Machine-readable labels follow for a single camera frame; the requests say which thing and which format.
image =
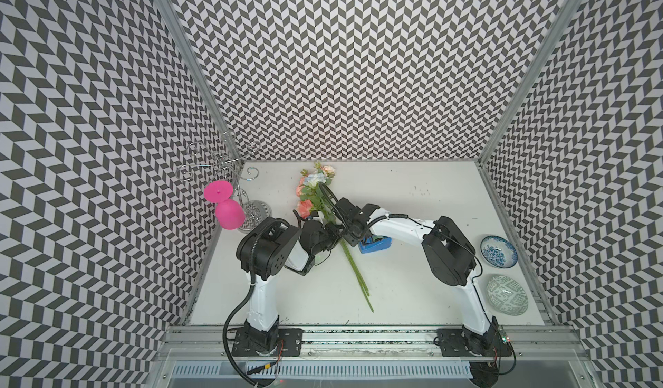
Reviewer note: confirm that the blue patterned bowl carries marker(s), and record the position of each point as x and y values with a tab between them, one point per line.
499	252

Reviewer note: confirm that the pink wine glass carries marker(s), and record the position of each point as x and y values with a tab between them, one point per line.
229	213

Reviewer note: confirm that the blue tape dispenser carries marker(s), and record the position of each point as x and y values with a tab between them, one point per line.
374	244

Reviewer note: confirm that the patterned round plate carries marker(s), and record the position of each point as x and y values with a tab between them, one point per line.
506	295

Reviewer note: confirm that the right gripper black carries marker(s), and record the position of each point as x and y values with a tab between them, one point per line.
350	239

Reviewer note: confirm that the aluminium mounting rail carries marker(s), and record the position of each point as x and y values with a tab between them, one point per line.
528	355

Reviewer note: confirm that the artificial rose bouquet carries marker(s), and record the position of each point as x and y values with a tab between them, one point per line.
316	207

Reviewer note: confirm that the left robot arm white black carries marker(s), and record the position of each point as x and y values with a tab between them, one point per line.
272	246

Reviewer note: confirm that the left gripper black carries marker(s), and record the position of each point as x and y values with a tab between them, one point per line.
332	229

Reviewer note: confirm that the wire glass rack stand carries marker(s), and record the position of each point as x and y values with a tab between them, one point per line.
202	164

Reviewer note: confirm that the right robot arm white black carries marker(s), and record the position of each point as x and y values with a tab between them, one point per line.
450	256

